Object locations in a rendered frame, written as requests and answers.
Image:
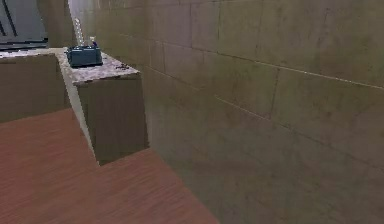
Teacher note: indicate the brown cabinet with speckled worktop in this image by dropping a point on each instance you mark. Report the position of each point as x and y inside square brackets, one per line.
[113, 116]

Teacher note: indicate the dark blue toaster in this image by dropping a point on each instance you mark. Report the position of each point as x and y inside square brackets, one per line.
[84, 55]

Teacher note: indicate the clear glass bottle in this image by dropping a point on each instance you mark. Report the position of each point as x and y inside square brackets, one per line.
[78, 31]

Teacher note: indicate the grey window with black bars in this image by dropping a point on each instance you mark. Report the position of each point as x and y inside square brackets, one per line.
[20, 23]

